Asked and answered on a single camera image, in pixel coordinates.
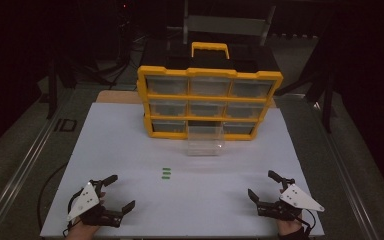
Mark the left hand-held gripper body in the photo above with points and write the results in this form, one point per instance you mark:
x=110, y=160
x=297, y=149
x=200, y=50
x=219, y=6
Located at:
x=86, y=200

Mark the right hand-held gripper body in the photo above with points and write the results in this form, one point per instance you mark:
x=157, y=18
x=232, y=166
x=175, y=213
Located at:
x=300, y=198

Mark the small green block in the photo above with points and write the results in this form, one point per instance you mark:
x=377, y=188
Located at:
x=166, y=169
x=165, y=177
x=166, y=173

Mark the clear plastic drawer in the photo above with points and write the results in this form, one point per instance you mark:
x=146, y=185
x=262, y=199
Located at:
x=205, y=143

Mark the yellow black drawer organizer cabinet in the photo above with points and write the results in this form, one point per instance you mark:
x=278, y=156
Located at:
x=166, y=70

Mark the person's right hand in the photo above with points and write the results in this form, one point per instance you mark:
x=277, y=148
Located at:
x=288, y=226

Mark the person's left hand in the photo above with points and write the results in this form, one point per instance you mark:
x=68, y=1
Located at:
x=81, y=231

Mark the black sleeve cuff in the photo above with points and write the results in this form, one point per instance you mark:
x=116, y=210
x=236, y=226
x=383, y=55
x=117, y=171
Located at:
x=295, y=235

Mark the wooden board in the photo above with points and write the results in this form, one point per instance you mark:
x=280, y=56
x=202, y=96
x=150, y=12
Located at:
x=118, y=97

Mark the black stand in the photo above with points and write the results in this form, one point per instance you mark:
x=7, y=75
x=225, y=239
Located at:
x=51, y=90
x=327, y=100

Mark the grid of clear cabinet drawers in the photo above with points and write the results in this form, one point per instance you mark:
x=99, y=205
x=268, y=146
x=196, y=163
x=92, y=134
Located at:
x=168, y=107

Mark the metal floor rail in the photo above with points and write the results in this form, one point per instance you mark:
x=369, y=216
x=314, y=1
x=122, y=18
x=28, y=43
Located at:
x=350, y=193
x=23, y=166

